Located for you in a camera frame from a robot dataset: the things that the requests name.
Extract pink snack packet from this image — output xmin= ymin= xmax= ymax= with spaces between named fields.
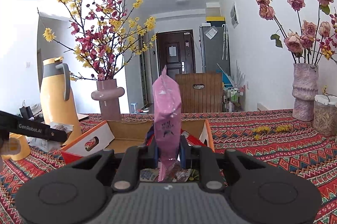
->
xmin=152 ymin=67 xmax=182 ymax=182

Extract clear jar of snacks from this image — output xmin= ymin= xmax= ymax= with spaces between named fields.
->
xmin=313 ymin=94 xmax=337 ymax=137

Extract red cardboard snack box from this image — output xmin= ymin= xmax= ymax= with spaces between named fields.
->
xmin=60 ymin=119 xmax=215 ymax=164

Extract yellow thermos jug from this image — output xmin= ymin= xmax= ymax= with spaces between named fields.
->
xmin=40 ymin=57 xmax=82 ymax=145

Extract wooden chair back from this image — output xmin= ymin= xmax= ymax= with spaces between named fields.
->
xmin=175 ymin=73 xmax=223 ymax=113

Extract small utility cart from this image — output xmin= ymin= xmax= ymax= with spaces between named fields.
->
xmin=222 ymin=85 xmax=246 ymax=112

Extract patterned red tablecloth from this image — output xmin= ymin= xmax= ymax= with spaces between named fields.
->
xmin=1 ymin=109 xmax=336 ymax=223

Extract fallen yellow petals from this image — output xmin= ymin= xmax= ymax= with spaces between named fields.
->
xmin=252 ymin=125 xmax=293 ymax=140

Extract dark brown entrance door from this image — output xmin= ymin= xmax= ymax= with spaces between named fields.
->
xmin=156 ymin=30 xmax=195 ymax=80

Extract grey refrigerator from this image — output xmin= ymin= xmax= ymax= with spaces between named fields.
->
xmin=199 ymin=21 xmax=230 ymax=74

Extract red yellow blossom branches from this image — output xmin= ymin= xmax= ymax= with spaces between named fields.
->
xmin=36 ymin=0 xmax=158 ymax=81

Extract textured purple vase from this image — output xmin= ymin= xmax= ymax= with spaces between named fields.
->
xmin=292 ymin=63 xmax=319 ymax=122

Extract dried pink roses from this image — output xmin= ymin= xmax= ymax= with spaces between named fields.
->
xmin=255 ymin=0 xmax=336 ymax=65

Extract pink ring vase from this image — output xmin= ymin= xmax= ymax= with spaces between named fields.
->
xmin=91 ymin=79 xmax=125 ymax=121

